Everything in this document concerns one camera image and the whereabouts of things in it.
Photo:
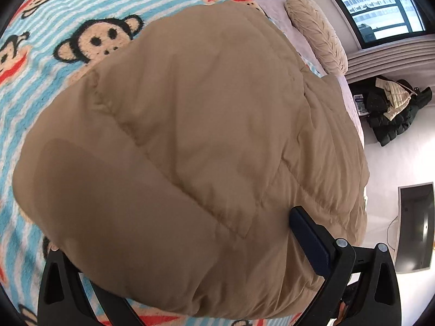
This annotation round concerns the cream quilted jacket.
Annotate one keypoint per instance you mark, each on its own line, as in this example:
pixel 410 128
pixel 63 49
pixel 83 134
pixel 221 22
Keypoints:
pixel 396 98

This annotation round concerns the magazine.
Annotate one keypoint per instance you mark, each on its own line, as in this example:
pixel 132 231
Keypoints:
pixel 360 104

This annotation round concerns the black coat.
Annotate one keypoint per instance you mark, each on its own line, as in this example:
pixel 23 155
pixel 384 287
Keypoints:
pixel 375 103

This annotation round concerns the wall television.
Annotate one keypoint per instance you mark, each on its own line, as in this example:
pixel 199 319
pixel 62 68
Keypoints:
pixel 416 227

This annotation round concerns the dark framed window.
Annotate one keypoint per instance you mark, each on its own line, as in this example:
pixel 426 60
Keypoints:
pixel 377 3

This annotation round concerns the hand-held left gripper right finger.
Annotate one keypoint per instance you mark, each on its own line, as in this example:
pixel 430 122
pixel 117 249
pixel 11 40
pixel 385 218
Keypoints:
pixel 312 241

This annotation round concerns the round cream cushion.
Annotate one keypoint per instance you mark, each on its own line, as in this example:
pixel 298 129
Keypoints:
pixel 317 30

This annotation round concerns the dark green puffer coat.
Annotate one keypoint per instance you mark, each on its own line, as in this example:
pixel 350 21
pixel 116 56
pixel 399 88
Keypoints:
pixel 406 119

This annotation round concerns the monkey printed striped blanket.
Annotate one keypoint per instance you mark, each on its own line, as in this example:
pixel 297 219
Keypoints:
pixel 44 17

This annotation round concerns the tan quilted comforter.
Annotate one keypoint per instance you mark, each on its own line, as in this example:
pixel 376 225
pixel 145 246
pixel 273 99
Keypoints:
pixel 204 125

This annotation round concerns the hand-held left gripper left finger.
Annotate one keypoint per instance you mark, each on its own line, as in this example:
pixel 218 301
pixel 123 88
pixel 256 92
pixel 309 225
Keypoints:
pixel 69 295

